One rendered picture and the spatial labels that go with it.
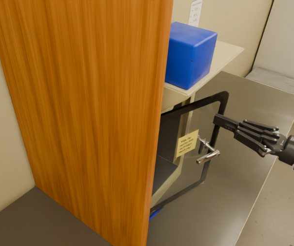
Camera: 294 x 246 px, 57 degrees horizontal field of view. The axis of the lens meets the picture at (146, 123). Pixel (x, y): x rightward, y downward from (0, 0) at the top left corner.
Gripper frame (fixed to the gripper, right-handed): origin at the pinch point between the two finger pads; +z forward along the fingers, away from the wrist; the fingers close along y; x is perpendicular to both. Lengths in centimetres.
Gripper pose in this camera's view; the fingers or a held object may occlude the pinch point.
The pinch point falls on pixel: (225, 122)
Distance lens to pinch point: 82.3
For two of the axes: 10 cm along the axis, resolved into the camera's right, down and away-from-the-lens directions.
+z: -8.1, -3.9, 4.4
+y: -5.8, 4.6, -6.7
